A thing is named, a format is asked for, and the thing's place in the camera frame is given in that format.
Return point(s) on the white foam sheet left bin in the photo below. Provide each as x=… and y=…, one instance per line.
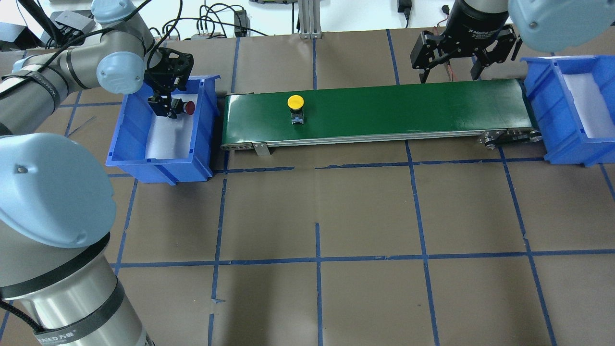
x=169, y=138

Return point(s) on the red push button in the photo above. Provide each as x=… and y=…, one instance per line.
x=187, y=107

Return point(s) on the yellow push button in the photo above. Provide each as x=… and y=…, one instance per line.
x=296, y=103

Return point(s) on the green conveyor belt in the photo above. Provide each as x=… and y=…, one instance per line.
x=496, y=112

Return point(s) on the aluminium frame post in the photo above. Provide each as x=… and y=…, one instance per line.
x=309, y=19

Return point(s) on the white foam sheet right bin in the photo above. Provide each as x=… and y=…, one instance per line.
x=590, y=105

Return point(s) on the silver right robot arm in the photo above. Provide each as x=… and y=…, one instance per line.
x=554, y=25

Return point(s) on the blue plastic bin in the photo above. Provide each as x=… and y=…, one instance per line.
x=562, y=132
x=127, y=148

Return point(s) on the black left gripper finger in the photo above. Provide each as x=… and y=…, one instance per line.
x=159, y=104
x=174, y=107

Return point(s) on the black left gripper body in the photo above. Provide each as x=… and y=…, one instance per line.
x=162, y=103

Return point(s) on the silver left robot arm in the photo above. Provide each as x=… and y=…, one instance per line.
x=57, y=206

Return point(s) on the blue plastic bin right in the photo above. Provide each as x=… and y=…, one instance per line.
x=562, y=132

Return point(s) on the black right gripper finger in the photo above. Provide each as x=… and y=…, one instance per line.
x=426, y=68
x=480, y=63

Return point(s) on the blue plastic bin left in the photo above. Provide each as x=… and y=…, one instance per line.
x=127, y=148

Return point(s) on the white foam sheet bin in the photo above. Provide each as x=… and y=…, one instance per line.
x=590, y=105
x=169, y=138

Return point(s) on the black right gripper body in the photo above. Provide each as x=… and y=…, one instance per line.
x=475, y=21

